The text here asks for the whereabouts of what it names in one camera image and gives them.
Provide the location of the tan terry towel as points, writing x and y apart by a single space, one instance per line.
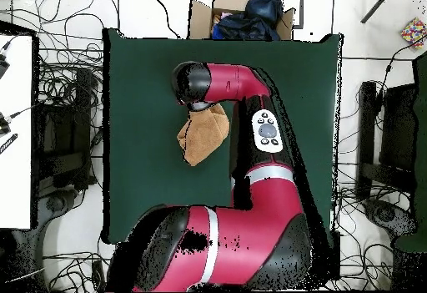
203 136

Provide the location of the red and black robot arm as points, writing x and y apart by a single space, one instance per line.
237 82

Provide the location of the multicoloured patterned item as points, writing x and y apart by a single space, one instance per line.
414 32

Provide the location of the dark green table cloth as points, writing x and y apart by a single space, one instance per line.
150 72

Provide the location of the brown cardboard box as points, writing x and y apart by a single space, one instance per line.
200 19

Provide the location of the dark blue clothing pile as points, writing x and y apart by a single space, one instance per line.
250 22

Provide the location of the grey round stand base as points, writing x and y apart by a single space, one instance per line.
55 203
387 214

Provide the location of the black power strip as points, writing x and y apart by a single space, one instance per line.
97 276

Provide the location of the white desk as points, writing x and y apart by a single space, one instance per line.
15 139

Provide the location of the dark slanted rod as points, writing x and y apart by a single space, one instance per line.
378 5

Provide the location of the black device on desk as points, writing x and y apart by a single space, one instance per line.
2 66

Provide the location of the black frame stand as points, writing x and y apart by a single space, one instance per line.
397 126
63 139

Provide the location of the dark rectangular frame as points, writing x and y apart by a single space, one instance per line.
302 9

